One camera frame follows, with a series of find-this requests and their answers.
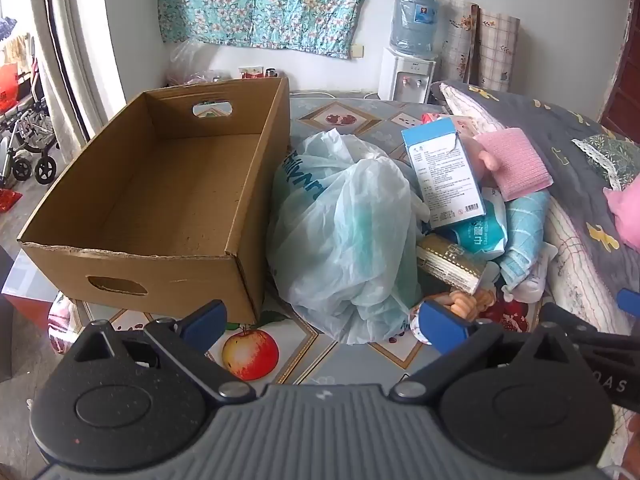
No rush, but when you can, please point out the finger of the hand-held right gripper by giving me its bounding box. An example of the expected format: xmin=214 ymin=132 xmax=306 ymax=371
xmin=539 ymin=302 xmax=603 ymax=343
xmin=617 ymin=287 xmax=640 ymax=317

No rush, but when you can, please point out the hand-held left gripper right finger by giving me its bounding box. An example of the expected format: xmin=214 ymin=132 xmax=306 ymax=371
xmin=390 ymin=301 xmax=581 ymax=405

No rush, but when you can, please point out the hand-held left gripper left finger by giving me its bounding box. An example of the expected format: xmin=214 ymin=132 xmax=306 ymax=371
xmin=74 ymin=300 xmax=257 ymax=405

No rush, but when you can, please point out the orange striped cloth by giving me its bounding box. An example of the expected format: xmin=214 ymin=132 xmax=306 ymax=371
xmin=410 ymin=290 xmax=501 ymax=346

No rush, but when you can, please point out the brown cardboard box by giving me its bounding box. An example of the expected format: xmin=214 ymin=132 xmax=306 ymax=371
xmin=17 ymin=76 xmax=292 ymax=325

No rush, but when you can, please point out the gold box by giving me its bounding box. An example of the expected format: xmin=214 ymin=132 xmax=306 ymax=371
xmin=416 ymin=235 xmax=488 ymax=295

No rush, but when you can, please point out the teal wet wipes pack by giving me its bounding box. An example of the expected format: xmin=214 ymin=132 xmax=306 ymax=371
xmin=450 ymin=187 xmax=508 ymax=262

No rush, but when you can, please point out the teal striped cloth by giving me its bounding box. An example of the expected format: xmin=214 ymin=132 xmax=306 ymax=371
xmin=495 ymin=192 xmax=551 ymax=286

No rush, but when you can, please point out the white plastic bag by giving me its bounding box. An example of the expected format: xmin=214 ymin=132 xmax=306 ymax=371
xmin=265 ymin=129 xmax=431 ymax=346

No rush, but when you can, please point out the blue and white carton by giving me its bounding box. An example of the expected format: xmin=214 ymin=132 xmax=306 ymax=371
xmin=401 ymin=119 xmax=487 ymax=231

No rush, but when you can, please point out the pink towel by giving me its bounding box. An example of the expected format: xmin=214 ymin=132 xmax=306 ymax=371
xmin=472 ymin=127 xmax=555 ymax=203

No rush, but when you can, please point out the grey quilt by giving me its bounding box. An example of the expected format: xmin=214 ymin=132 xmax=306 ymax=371
xmin=430 ymin=80 xmax=640 ymax=336

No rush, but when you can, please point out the brown wooden door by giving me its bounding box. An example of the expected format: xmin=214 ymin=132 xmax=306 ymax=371
xmin=600 ymin=25 xmax=640 ymax=131

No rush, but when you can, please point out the white water dispenser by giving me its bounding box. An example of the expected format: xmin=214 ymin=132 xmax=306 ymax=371
xmin=377 ymin=46 xmax=437 ymax=103

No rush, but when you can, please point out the clear plastic bag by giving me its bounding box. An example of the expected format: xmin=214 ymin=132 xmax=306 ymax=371
xmin=167 ymin=40 xmax=221 ymax=86

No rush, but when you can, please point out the wheelchair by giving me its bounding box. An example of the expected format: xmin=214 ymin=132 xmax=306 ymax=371
xmin=0 ymin=105 xmax=58 ymax=183

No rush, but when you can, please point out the checked wallpaper roll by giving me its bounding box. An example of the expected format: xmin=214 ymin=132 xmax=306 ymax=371
xmin=475 ymin=7 xmax=521 ymax=93

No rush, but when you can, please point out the floral wallpaper roll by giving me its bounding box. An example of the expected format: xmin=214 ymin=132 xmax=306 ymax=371
xmin=442 ymin=0 xmax=481 ymax=86

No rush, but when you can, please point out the white curtain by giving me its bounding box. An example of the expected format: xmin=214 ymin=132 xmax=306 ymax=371
xmin=27 ymin=0 xmax=126 ymax=151

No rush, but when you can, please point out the blue water bottle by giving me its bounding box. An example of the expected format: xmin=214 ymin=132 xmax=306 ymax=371
xmin=389 ymin=0 xmax=441 ymax=60

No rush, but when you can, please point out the teal floral wall cloth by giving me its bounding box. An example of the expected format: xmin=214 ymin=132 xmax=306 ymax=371
xmin=157 ymin=0 xmax=386 ymax=60

